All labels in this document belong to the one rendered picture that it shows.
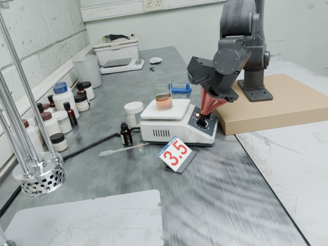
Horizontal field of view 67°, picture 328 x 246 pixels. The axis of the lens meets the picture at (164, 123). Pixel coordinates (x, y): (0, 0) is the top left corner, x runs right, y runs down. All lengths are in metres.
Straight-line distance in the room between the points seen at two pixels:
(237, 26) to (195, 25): 1.57
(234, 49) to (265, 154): 0.26
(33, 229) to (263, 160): 0.50
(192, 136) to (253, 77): 0.32
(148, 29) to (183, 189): 1.74
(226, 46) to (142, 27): 1.63
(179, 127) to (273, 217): 0.30
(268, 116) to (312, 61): 1.94
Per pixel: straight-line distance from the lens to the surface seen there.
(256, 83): 0.87
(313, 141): 0.72
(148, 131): 0.68
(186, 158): 0.62
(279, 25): 2.42
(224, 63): 0.56
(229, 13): 0.63
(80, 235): 0.50
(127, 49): 1.77
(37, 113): 0.37
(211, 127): 0.69
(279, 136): 0.72
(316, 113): 0.80
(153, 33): 2.15
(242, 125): 0.71
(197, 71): 0.59
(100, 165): 0.67
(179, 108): 0.69
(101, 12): 2.12
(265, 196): 0.53
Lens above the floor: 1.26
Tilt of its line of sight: 26 degrees down
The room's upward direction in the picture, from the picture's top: 8 degrees counter-clockwise
